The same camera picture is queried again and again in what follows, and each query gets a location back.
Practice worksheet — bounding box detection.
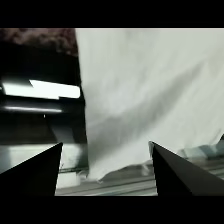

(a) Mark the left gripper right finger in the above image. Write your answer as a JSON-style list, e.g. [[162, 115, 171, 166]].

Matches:
[[148, 140, 224, 197]]

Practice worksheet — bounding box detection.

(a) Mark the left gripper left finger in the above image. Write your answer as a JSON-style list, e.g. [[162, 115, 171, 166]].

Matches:
[[0, 142, 64, 197]]

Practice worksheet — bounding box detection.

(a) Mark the white garment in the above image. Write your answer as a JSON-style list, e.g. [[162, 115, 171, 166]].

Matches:
[[74, 27, 224, 181]]

